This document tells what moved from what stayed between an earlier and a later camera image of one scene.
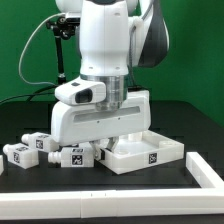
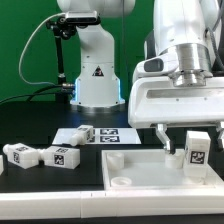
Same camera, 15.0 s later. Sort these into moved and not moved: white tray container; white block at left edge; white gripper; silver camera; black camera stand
Moved: white tray container; white gripper
Not moved: silver camera; white block at left edge; black camera stand
